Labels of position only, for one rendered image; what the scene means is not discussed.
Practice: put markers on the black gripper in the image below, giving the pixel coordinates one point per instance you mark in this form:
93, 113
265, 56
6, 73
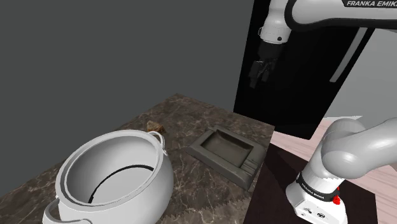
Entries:
269, 51

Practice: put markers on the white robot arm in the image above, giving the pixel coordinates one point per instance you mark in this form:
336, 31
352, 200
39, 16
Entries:
347, 149

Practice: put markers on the grey rectangular tray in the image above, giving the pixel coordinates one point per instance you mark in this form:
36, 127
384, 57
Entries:
225, 148

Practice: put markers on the small brown chunk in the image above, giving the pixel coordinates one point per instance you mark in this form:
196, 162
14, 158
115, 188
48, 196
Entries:
155, 126

